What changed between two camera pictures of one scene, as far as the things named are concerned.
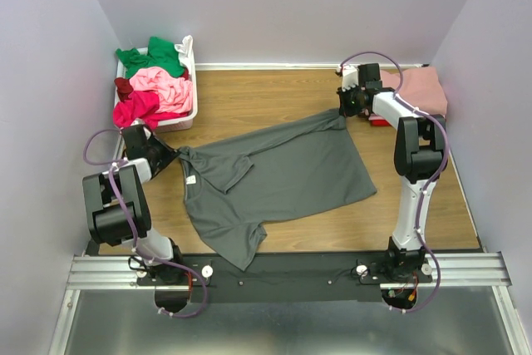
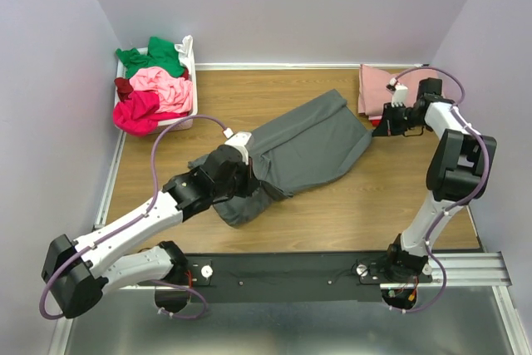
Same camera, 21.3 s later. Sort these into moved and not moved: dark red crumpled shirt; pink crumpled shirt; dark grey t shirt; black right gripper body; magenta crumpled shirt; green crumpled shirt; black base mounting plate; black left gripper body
Moved: dark grey t shirt; black left gripper body; black right gripper body
Not moved: magenta crumpled shirt; dark red crumpled shirt; pink crumpled shirt; green crumpled shirt; black base mounting plate
